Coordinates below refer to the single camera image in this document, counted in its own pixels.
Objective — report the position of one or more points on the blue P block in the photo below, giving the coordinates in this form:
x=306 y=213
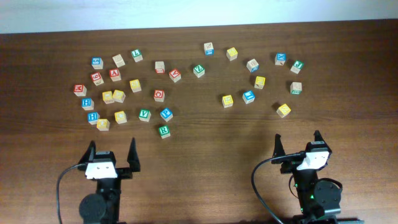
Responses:
x=166 y=114

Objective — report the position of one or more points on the top yellow block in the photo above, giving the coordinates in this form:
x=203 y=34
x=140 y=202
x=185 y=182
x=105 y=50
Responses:
x=232 y=54

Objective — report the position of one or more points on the lower blue H block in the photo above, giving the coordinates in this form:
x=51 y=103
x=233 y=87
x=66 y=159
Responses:
x=93 y=118

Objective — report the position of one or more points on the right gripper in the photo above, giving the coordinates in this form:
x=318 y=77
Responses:
x=290 y=165

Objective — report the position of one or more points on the yellow O block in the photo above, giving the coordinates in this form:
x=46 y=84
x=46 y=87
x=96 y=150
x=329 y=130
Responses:
x=108 y=97

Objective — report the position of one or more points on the green V block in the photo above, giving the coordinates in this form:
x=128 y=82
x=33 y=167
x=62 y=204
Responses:
x=144 y=115

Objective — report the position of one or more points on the yellow s block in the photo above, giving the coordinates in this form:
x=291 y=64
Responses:
x=283 y=110
x=135 y=85

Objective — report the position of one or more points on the yellow C block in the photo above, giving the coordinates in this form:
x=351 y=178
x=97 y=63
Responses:
x=120 y=117

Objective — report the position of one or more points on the wooden block blue side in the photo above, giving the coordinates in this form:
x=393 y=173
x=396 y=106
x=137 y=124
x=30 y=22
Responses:
x=252 y=65

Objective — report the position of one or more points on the red M block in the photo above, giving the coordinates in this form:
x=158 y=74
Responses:
x=79 y=90

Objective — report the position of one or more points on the yellow Q block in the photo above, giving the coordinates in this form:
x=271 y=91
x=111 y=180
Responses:
x=103 y=124

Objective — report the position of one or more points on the wooden block blue edge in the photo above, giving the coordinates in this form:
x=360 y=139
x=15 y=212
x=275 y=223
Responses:
x=208 y=48

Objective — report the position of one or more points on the tilted red A block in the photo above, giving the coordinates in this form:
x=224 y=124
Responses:
x=175 y=75

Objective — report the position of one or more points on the blue h block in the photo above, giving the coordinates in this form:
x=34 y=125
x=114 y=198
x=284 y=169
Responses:
x=93 y=118
x=87 y=104

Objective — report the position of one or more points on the green R block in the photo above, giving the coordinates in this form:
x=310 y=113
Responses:
x=164 y=132

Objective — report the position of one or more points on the green L block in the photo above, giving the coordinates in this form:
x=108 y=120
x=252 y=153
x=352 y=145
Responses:
x=137 y=55

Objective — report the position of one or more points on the blue G block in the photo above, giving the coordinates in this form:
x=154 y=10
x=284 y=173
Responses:
x=97 y=63

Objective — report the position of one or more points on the yellow block right middle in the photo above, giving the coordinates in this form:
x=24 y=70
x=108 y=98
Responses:
x=259 y=82

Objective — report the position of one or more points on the red O block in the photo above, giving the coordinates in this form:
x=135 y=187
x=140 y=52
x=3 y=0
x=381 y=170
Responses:
x=159 y=95

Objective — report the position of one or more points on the upper blue H block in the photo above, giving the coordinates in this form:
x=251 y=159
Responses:
x=87 y=104

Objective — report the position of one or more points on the wooden block red edge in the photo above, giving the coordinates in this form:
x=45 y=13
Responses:
x=159 y=67

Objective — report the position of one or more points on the red 9 block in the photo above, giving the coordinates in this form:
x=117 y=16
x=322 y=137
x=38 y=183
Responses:
x=97 y=78

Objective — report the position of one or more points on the green Z block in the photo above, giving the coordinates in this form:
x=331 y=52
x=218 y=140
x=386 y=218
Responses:
x=199 y=71

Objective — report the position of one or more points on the blue X block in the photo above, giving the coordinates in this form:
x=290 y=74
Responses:
x=280 y=58

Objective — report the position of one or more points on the blue E block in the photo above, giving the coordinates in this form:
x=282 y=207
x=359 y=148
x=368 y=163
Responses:
x=248 y=96

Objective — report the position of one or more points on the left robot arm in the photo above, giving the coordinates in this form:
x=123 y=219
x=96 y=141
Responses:
x=102 y=206

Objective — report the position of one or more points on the wooden block green edge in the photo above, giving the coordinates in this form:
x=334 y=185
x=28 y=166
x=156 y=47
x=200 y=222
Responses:
x=296 y=88

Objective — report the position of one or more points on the green J block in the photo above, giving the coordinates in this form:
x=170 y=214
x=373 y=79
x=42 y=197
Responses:
x=297 y=66

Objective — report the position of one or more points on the plain wooden block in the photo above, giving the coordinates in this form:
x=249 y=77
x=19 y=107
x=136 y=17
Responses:
x=118 y=60

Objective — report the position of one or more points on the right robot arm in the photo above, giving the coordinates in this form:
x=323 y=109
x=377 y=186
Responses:
x=319 y=199

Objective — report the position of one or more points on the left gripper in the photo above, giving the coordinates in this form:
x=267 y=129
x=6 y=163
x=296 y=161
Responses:
x=125 y=173

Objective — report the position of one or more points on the yellow E block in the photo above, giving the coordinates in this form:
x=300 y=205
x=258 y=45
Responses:
x=227 y=101

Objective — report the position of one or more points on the yellow G block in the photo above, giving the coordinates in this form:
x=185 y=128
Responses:
x=119 y=96

